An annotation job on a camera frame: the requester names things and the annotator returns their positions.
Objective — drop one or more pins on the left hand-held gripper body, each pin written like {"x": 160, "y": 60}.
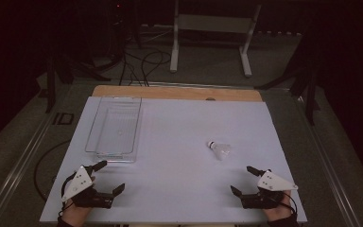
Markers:
{"x": 81, "y": 183}

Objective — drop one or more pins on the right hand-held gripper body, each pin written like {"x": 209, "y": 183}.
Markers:
{"x": 264, "y": 195}

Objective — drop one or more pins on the clear plastic bin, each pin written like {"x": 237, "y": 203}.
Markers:
{"x": 115, "y": 130}

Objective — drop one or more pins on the person's right hand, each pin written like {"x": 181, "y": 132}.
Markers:
{"x": 277, "y": 212}

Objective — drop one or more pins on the person's left hand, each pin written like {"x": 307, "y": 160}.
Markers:
{"x": 75, "y": 214}

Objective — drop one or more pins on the white table cover sheet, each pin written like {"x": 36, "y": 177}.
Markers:
{"x": 176, "y": 164}

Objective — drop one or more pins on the black tripod stand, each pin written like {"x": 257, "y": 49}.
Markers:
{"x": 66, "y": 75}
{"x": 302, "y": 82}

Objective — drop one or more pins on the black square floor bracket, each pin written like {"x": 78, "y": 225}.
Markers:
{"x": 63, "y": 118}

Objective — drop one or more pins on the metal floor rail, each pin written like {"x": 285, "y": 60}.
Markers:
{"x": 15, "y": 170}
{"x": 331, "y": 164}

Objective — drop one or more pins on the white metal stand frame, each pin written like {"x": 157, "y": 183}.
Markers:
{"x": 214, "y": 25}

